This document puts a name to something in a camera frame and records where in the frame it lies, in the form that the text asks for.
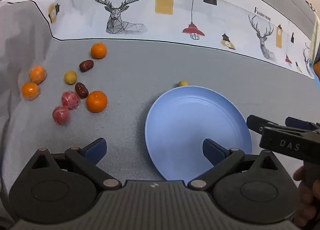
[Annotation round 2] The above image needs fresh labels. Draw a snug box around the blue plate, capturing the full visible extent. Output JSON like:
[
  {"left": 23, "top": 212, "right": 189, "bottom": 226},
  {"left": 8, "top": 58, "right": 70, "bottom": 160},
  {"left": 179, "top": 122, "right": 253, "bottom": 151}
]
[{"left": 145, "top": 86, "right": 252, "bottom": 182}]

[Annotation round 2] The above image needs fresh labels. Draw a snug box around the orange cushion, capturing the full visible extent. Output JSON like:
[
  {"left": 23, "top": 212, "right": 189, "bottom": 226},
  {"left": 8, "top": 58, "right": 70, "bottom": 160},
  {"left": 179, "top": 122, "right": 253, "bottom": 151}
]
[{"left": 312, "top": 53, "right": 320, "bottom": 82}]

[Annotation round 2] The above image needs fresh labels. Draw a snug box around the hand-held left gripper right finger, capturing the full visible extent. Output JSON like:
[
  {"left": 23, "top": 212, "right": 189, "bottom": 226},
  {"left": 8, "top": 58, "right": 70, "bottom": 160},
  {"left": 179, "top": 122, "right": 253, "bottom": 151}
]
[{"left": 187, "top": 139, "right": 288, "bottom": 190}]

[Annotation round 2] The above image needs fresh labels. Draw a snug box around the grey printed bed sheet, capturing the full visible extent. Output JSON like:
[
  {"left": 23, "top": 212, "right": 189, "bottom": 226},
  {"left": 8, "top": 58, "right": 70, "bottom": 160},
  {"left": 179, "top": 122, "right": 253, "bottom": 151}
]
[{"left": 0, "top": 0, "right": 319, "bottom": 222}]

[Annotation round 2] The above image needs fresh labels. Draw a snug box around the person's right hand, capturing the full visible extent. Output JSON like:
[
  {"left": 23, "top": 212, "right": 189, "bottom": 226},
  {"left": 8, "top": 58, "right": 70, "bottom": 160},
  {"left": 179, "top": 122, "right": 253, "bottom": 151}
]
[{"left": 293, "top": 166, "right": 320, "bottom": 227}]

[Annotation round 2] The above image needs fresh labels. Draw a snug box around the red ball fruit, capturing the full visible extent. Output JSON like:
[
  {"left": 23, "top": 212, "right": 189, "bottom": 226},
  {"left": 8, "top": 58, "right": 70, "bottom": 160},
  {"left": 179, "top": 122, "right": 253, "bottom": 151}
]
[
  {"left": 61, "top": 91, "right": 80, "bottom": 110},
  {"left": 52, "top": 106, "right": 71, "bottom": 125}
]

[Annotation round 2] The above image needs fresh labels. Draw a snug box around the plastic-wrapped orange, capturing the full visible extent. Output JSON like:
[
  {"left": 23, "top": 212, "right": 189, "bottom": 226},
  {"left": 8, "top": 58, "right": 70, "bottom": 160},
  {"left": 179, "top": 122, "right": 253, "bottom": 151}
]
[
  {"left": 29, "top": 65, "right": 47, "bottom": 85},
  {"left": 21, "top": 82, "right": 40, "bottom": 101}
]

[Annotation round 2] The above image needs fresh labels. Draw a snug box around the red date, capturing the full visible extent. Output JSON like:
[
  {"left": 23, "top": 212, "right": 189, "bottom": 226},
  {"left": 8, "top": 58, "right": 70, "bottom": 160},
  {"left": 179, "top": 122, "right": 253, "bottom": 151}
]
[
  {"left": 75, "top": 82, "right": 89, "bottom": 97},
  {"left": 79, "top": 60, "right": 94, "bottom": 73}
]

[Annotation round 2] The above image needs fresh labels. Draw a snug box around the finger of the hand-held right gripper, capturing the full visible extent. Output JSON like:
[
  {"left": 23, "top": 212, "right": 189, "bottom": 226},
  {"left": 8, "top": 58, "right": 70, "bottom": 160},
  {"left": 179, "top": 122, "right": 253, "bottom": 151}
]
[
  {"left": 246, "top": 115, "right": 278, "bottom": 135},
  {"left": 285, "top": 117, "right": 320, "bottom": 131}
]

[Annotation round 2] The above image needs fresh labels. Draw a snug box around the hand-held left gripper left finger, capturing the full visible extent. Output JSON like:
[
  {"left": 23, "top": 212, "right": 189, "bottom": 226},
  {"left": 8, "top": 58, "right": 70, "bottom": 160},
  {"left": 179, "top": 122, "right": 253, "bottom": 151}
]
[{"left": 24, "top": 138, "right": 122, "bottom": 190}]

